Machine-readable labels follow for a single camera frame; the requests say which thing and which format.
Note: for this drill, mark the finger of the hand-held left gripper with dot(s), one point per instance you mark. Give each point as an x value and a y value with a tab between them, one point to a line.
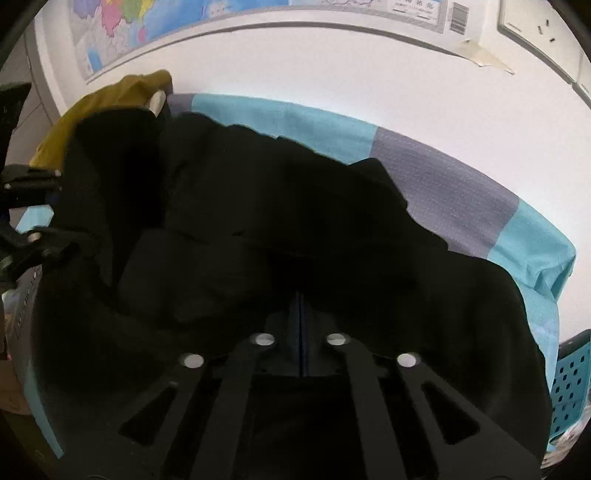
51	244
32	180

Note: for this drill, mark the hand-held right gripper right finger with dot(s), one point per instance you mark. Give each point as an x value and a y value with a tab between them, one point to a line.
307	341

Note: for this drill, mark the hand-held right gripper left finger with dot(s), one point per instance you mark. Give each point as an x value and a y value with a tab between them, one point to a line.
294	341

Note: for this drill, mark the black garment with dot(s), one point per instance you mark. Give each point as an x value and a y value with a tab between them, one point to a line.
277	207

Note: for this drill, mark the mustard yellow garment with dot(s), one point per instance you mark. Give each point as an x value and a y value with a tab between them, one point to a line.
106	99

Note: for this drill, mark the teal grey patterned bed sheet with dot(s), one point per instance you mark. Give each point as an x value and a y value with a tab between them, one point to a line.
438	184

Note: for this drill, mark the teal plastic basket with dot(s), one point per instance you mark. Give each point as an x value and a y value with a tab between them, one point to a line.
572	392

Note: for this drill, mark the beige tape piece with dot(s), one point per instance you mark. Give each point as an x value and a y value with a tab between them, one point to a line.
485	55

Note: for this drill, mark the colourful wall map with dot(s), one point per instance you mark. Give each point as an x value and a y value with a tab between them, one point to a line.
120	18

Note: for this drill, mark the white wall socket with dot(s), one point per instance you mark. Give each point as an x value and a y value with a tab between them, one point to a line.
535	32
585	83

